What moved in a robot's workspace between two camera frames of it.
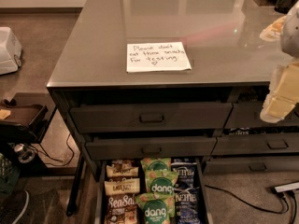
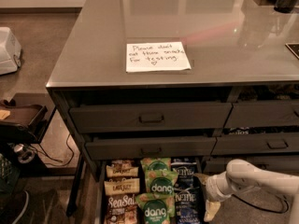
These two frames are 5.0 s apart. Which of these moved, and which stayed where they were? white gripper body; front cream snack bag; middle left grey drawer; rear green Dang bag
Moved: white gripper body
Stayed: middle left grey drawer; rear green Dang bag; front cream snack bag
